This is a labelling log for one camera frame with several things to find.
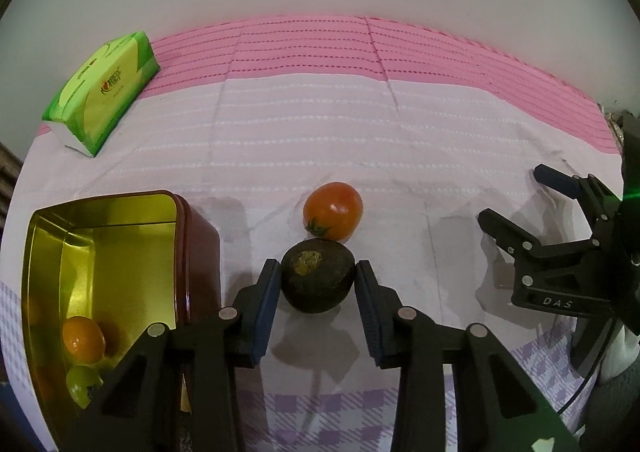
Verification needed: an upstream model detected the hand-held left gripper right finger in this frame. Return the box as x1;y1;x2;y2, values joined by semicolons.
354;259;583;452

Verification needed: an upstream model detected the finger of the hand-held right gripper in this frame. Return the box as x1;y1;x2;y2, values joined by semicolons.
477;209;626;318
533;163;623;243

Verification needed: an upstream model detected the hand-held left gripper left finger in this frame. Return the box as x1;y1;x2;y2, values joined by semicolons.
50;258;282;452

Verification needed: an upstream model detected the dark fruit with yellow mark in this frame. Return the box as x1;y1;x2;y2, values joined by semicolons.
280;239;357;315

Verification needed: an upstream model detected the orange-red tomato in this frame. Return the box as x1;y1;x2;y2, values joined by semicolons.
303;182;364;241

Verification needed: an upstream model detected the gold red tin box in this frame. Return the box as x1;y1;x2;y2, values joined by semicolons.
21;190;221;452

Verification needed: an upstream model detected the smooth yellow-orange orange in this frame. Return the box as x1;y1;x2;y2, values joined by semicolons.
62;316;107;364

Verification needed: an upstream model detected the green lime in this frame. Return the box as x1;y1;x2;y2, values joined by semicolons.
66;365;105;408

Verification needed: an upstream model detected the silver crinkled wrapper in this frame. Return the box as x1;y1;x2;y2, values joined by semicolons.
597;104;626;143

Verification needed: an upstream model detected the pink purple checked tablecloth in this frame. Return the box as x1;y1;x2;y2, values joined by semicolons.
10;14;623;452

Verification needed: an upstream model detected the green tissue box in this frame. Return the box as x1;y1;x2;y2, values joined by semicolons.
41;31;162;159

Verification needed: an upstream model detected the bundle of beige pipes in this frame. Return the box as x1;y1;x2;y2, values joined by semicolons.
0;142;23;228

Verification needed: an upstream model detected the black cable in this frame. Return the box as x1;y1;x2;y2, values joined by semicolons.
552;317;626;415

